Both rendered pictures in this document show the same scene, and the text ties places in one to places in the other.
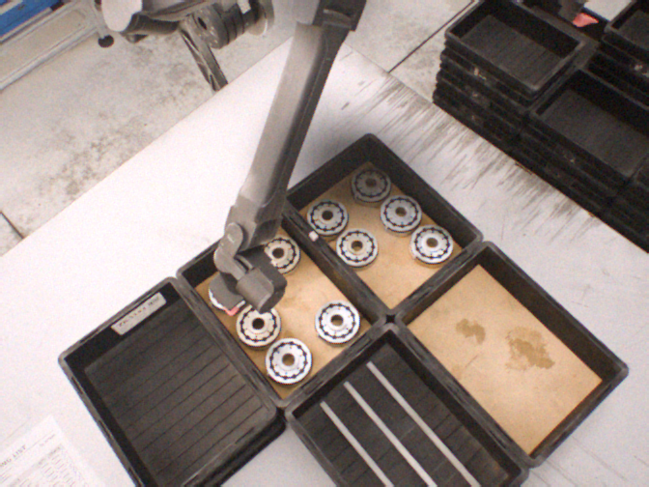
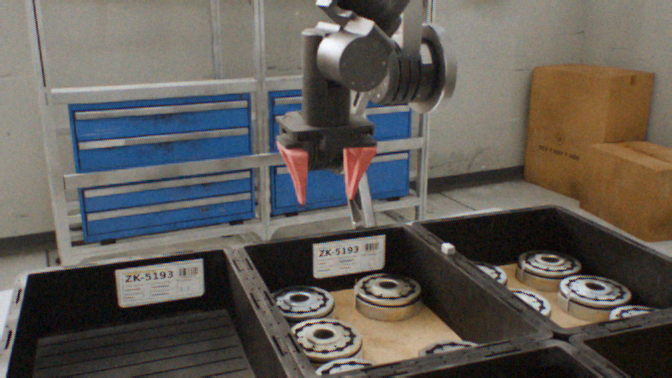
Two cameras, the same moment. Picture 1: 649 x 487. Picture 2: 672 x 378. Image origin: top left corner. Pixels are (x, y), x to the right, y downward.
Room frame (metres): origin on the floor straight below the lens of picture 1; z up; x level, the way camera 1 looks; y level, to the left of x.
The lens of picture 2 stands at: (-0.32, -0.07, 1.31)
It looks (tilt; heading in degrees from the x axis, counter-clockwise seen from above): 17 degrees down; 17
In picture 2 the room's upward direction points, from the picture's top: straight up
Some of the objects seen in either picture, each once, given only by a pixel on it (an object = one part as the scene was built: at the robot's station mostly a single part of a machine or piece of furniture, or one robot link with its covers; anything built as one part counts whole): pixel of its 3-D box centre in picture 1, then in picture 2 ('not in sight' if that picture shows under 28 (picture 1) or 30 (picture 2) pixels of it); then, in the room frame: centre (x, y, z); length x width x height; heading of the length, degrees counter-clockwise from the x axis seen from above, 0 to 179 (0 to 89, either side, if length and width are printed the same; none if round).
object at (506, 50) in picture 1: (498, 81); not in sight; (1.49, -0.72, 0.37); 0.40 x 0.30 x 0.45; 41
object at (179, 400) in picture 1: (172, 389); (143, 365); (0.29, 0.35, 0.87); 0.40 x 0.30 x 0.11; 36
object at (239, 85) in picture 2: not in sight; (257, 84); (2.28, 1.04, 0.91); 1.70 x 0.10 x 0.05; 131
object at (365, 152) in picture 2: not in sight; (340, 163); (0.42, 0.14, 1.11); 0.07 x 0.07 x 0.09; 36
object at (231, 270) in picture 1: (236, 265); (328, 54); (0.40, 0.15, 1.24); 0.07 x 0.06 x 0.07; 40
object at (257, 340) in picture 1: (258, 325); (323, 338); (0.42, 0.16, 0.86); 0.10 x 0.10 x 0.01
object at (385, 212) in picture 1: (401, 213); (595, 290); (0.68, -0.19, 0.86); 0.10 x 0.10 x 0.01
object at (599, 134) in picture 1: (583, 147); not in sight; (1.20, -0.99, 0.31); 0.40 x 0.30 x 0.34; 41
